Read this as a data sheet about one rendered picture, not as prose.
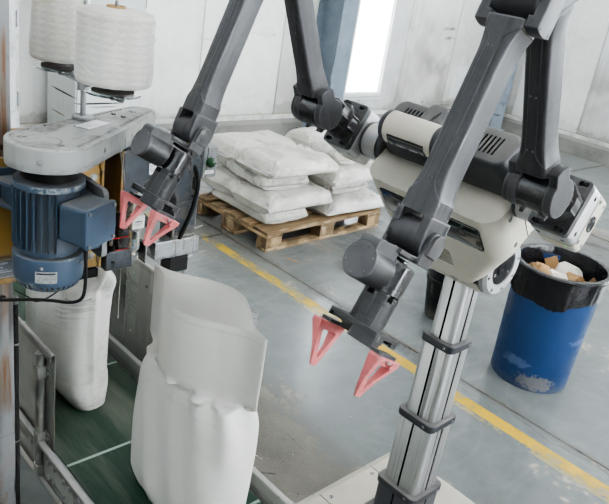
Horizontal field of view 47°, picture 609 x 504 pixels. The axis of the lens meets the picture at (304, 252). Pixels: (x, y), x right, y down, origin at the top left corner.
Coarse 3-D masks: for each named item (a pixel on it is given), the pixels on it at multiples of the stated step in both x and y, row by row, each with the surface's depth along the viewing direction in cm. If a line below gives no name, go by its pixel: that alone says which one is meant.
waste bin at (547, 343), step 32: (544, 256) 368; (576, 256) 364; (512, 288) 350; (544, 288) 330; (576, 288) 326; (512, 320) 350; (544, 320) 337; (576, 320) 336; (512, 352) 352; (544, 352) 343; (576, 352) 349; (512, 384) 356; (544, 384) 351
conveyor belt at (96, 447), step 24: (24, 288) 295; (24, 312) 278; (120, 384) 243; (72, 408) 228; (96, 408) 229; (120, 408) 231; (72, 432) 217; (96, 432) 219; (120, 432) 220; (72, 456) 207; (96, 456) 209; (120, 456) 210; (96, 480) 200; (120, 480) 201
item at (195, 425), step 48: (192, 288) 183; (192, 336) 164; (240, 336) 161; (144, 384) 185; (192, 384) 169; (240, 384) 166; (144, 432) 188; (192, 432) 171; (240, 432) 170; (144, 480) 192; (192, 480) 175; (240, 480) 176
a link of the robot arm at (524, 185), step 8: (528, 176) 126; (520, 184) 126; (528, 184) 125; (536, 184) 124; (544, 184) 124; (520, 192) 127; (528, 192) 125; (536, 192) 124; (544, 192) 123; (520, 200) 127; (528, 200) 126; (536, 200) 125; (520, 208) 131; (528, 208) 128; (536, 208) 126; (536, 216) 128; (544, 216) 127
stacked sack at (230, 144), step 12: (228, 132) 503; (240, 132) 511; (252, 132) 514; (264, 132) 515; (216, 144) 483; (228, 144) 477; (240, 144) 478; (252, 144) 482; (264, 144) 487; (276, 144) 492; (288, 144) 500; (228, 156) 470
